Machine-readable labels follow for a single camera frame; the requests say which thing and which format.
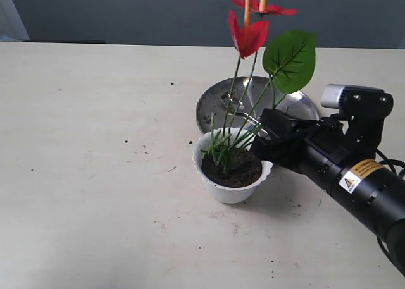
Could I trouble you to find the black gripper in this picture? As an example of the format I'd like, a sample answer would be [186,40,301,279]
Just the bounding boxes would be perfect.
[249,108,404,238]

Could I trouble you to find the metal spork spoon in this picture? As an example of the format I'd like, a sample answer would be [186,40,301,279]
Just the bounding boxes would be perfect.
[220,93,259,125]

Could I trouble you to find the red artificial anthurium flower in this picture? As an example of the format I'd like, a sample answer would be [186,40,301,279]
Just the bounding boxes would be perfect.
[200,0,318,175]

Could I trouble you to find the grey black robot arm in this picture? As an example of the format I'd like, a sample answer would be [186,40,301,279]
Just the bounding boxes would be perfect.
[250,109,404,273]

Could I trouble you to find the white scalloped plastic pot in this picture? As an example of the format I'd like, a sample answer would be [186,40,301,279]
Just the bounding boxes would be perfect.
[192,132,273,204]

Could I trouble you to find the dark brown potting soil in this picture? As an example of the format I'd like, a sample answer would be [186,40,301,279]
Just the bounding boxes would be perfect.
[201,149,262,188]

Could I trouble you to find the round stainless steel plate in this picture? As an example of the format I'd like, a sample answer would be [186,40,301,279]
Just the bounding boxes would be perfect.
[196,76,320,134]

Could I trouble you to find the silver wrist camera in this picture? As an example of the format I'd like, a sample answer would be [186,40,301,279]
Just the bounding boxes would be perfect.
[321,83,394,158]

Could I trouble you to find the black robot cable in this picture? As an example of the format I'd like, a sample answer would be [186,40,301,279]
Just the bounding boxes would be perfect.
[375,148,405,179]

